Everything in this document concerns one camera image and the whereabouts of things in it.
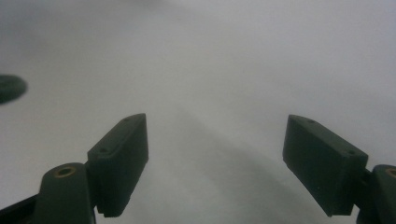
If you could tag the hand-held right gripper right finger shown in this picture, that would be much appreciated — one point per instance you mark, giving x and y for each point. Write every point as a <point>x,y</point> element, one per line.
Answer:
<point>323,168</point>

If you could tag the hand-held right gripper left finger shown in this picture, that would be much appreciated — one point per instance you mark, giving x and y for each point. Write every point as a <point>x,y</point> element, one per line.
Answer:
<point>120,168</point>

